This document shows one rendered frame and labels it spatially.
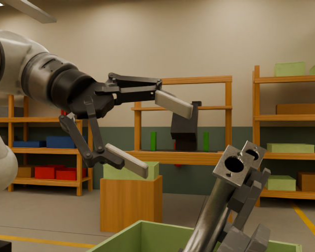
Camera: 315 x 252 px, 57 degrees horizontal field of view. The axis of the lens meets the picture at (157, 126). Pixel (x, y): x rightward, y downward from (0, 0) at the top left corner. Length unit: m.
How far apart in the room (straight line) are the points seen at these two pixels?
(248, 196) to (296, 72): 4.57
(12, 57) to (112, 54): 5.48
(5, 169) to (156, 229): 0.45
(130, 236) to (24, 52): 0.52
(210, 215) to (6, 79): 0.40
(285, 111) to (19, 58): 4.60
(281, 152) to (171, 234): 4.11
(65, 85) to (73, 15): 6.12
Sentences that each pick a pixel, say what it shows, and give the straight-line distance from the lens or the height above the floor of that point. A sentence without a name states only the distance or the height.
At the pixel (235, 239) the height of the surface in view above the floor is 1.12.
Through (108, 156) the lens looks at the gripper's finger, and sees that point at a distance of 0.42.
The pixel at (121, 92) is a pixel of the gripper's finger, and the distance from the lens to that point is 0.50.
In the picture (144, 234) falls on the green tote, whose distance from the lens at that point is 0.87.
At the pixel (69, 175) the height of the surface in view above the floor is 0.36.
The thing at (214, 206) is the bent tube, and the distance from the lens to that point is 0.48.
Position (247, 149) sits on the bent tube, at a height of 1.18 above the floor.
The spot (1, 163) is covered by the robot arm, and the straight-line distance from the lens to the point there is 0.92.
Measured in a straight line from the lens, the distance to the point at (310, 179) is 5.04.
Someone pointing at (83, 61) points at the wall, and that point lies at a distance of 6.23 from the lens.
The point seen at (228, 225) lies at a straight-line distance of 0.64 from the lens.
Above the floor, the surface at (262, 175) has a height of 1.13.
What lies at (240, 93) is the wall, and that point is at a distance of 5.40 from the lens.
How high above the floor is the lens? 1.22
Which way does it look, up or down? level
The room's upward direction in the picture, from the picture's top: straight up
